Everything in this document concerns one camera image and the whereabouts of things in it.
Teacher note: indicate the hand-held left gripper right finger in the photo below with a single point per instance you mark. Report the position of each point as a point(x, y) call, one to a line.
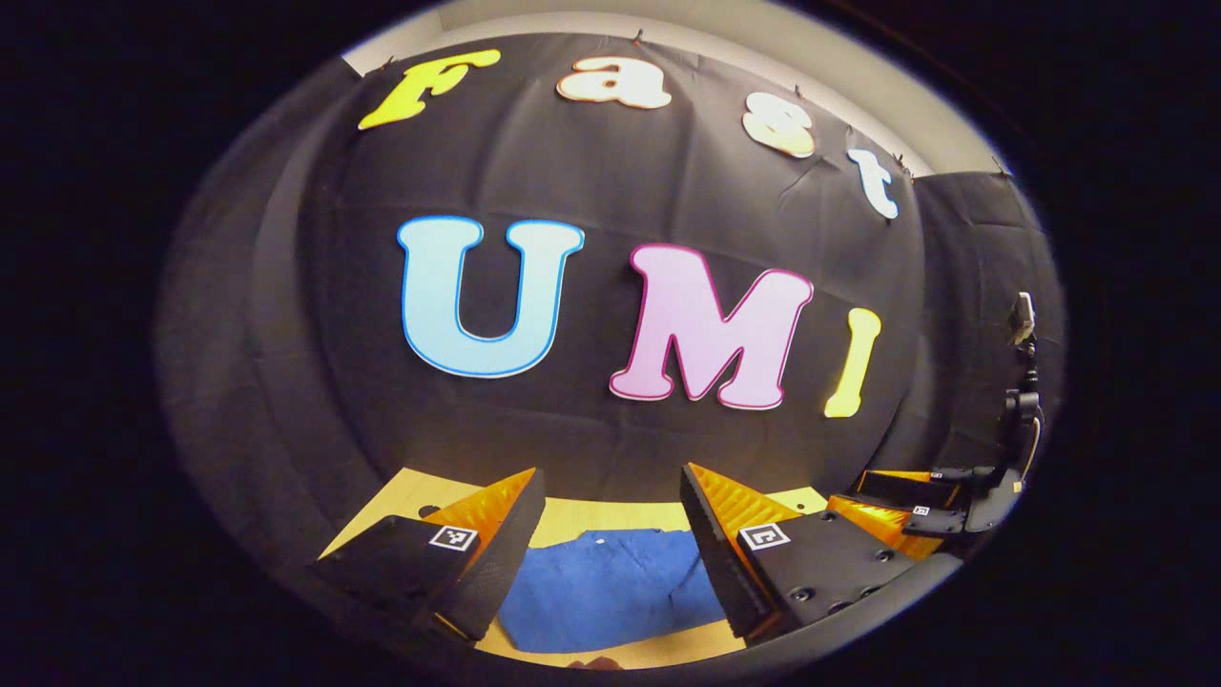
point(715, 558)

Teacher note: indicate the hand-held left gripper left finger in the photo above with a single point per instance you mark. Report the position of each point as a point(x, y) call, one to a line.
point(501, 568)

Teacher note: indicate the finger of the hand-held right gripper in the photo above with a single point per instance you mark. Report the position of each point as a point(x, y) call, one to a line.
point(906, 489)
point(940, 523)

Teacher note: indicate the blue button-up shirt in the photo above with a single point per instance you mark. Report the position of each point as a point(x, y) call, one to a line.
point(601, 592)

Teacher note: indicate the black backdrop cloth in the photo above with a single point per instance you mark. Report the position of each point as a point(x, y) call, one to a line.
point(591, 429)

